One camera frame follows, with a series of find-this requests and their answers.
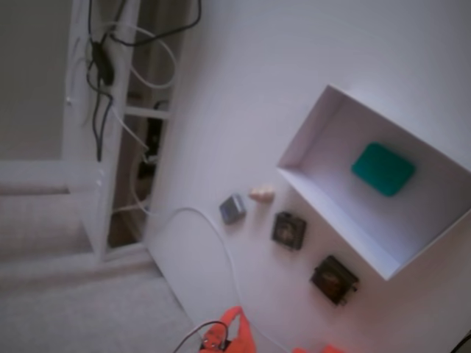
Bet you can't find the black power cable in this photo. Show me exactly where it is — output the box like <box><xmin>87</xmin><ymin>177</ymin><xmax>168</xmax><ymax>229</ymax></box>
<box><xmin>105</xmin><ymin>0</ymin><xmax>203</xmax><ymax>47</ymax></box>

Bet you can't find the black square case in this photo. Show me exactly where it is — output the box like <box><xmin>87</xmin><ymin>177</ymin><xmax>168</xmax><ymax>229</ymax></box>
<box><xmin>310</xmin><ymin>254</ymin><xmax>360</xmax><ymax>306</ymax></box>
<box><xmin>271</xmin><ymin>211</ymin><xmax>308</xmax><ymax>252</ymax></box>

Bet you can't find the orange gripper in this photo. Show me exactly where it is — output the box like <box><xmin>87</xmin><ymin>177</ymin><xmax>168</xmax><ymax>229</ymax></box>
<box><xmin>200</xmin><ymin>305</ymin><xmax>258</xmax><ymax>353</ymax></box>

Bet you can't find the white cardboard bin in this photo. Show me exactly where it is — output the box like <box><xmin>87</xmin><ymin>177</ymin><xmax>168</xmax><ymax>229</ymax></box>
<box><xmin>275</xmin><ymin>84</ymin><xmax>471</xmax><ymax>282</ymax></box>

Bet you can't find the cream bear figurine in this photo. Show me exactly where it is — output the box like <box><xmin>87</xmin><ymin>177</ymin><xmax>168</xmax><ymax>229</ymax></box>
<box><xmin>248</xmin><ymin>185</ymin><xmax>276</xmax><ymax>202</ymax></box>

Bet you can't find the looped white cable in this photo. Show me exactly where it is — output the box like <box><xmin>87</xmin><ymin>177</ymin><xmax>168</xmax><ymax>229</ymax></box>
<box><xmin>106</xmin><ymin>21</ymin><xmax>178</xmax><ymax>90</ymax></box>

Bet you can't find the black cable with inline block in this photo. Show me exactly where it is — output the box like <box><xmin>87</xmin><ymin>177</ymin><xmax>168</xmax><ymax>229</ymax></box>
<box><xmin>86</xmin><ymin>0</ymin><xmax>116</xmax><ymax>163</ymax></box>

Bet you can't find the green rounded box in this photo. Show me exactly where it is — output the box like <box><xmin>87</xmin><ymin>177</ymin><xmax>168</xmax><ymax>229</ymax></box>
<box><xmin>350</xmin><ymin>141</ymin><xmax>417</xmax><ymax>199</ymax></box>

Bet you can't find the gray rounded box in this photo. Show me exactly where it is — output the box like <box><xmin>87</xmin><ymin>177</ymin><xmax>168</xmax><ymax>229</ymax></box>
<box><xmin>219</xmin><ymin>193</ymin><xmax>247</xmax><ymax>226</ymax></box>

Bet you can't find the black camera cable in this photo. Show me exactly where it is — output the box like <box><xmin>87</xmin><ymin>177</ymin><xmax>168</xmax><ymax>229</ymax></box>
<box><xmin>454</xmin><ymin>329</ymin><xmax>471</xmax><ymax>353</ymax></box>

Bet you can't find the thin gripper servo wire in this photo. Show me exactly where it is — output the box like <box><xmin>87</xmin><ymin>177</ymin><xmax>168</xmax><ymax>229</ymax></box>
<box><xmin>172</xmin><ymin>321</ymin><xmax>229</xmax><ymax>353</ymax></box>

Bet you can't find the white metal frame rack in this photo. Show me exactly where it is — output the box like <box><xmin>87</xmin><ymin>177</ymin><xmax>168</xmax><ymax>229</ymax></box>
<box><xmin>0</xmin><ymin>0</ymin><xmax>185</xmax><ymax>263</ymax></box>

